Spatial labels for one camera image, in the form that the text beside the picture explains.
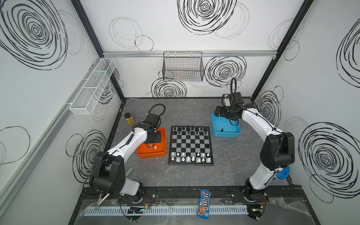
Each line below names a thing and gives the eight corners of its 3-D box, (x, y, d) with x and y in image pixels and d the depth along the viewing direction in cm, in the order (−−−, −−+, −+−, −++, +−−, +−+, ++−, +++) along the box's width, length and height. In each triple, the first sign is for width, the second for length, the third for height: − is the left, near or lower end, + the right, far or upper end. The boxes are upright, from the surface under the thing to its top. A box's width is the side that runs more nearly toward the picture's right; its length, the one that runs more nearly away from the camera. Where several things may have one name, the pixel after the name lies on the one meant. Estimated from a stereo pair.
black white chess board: (168, 165, 86) (168, 164, 84) (170, 127, 104) (170, 125, 102) (213, 165, 86) (214, 164, 84) (208, 127, 104) (208, 125, 102)
